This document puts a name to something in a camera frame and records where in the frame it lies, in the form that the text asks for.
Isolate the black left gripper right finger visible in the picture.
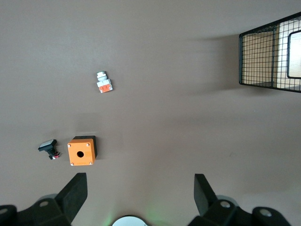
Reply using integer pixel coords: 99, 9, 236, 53
188, 173, 292, 226

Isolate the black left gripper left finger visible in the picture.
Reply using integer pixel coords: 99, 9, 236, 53
0, 173, 88, 226

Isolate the black square push button switch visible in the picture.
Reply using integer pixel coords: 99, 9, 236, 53
38, 139, 63, 161

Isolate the brown table mat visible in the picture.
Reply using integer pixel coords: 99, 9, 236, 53
0, 0, 301, 226

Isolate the orange button enclosure box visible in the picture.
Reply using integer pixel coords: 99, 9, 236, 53
67, 135, 98, 167

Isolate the light blue round plate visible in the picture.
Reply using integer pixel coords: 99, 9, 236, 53
287, 31, 301, 80

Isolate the grey orange contact block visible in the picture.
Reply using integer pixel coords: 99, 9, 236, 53
95, 71, 113, 94

